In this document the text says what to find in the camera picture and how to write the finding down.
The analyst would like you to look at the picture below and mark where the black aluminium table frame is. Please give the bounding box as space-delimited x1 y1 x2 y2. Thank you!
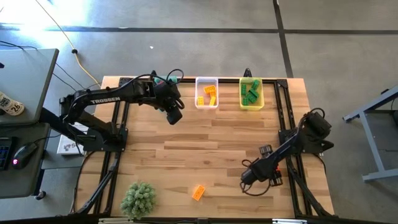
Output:
70 76 336 218

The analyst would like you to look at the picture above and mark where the silver metal bracket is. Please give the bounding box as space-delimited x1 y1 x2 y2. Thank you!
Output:
272 218 308 224
98 217 134 224

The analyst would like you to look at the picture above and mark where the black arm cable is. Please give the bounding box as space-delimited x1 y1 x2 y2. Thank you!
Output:
123 68 186 110
238 157 272 197

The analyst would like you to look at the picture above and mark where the small green artificial plant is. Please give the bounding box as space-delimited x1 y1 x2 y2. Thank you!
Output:
120 181 157 220

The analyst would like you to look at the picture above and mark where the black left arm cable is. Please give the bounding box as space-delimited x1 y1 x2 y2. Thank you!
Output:
123 68 186 110

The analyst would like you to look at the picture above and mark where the black keyboard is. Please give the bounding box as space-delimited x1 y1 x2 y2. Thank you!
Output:
0 136 13 171

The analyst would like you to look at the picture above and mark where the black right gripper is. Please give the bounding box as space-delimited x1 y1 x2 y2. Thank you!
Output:
259 144 284 188

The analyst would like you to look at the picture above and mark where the white printed box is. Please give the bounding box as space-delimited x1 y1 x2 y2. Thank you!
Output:
56 120 91 156

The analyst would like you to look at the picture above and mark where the black computer mouse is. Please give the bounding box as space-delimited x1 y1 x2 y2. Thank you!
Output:
11 142 39 170

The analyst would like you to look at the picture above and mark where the grey metal stand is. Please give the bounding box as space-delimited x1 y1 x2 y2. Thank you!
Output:
342 85 398 183

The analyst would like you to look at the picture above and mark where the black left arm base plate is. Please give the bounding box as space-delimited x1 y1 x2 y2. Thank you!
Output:
83 126 129 153

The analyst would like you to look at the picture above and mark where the grey desk top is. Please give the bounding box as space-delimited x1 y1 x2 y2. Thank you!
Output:
0 48 60 126

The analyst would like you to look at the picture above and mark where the black diagonal desk leg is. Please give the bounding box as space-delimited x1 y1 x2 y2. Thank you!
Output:
39 107 86 144

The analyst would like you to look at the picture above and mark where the yellow plastic bin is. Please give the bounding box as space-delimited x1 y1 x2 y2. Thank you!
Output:
238 77 266 112

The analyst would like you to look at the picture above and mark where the yellow floor cable with plug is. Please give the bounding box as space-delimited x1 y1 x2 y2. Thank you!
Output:
33 0 102 88

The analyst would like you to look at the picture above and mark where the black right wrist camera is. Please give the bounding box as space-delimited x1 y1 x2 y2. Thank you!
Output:
241 161 265 187

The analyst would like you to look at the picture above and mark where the black floor cable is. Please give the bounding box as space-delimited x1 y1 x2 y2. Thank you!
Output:
0 40 94 93

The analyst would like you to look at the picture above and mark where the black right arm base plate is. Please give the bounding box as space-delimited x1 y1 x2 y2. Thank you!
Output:
278 129 335 156

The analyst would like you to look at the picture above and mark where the dark lower desk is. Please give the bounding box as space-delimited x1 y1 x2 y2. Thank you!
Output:
0 122 52 200

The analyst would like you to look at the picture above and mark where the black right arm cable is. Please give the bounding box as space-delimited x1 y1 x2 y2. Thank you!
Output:
238 157 272 197

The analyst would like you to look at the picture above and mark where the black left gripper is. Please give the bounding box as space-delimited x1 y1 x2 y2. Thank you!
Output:
155 82 184 126

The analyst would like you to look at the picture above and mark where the clear plastic bin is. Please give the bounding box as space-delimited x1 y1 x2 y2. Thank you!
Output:
194 76 220 111

